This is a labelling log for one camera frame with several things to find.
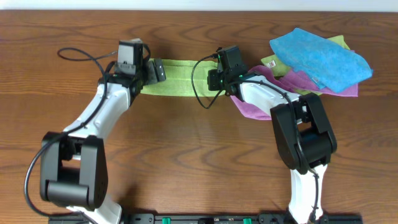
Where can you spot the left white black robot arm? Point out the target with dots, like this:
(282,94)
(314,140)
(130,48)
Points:
(73,170)

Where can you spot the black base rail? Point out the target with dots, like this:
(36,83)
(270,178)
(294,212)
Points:
(263,218)

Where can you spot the green cloth under pile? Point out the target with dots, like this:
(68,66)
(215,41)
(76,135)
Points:
(276,65)

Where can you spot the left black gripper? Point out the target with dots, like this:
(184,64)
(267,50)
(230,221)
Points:
(152,71)

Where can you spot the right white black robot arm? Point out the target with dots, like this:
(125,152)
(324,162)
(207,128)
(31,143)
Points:
(303,134)

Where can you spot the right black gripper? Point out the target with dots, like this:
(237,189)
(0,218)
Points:
(212,79)

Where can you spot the blue microfiber cloth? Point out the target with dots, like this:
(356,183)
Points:
(324,61)

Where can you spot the lime green microfiber cloth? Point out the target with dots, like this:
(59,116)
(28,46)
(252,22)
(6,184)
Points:
(178,79)

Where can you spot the purple microfiber cloth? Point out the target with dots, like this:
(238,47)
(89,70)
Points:
(252,112)

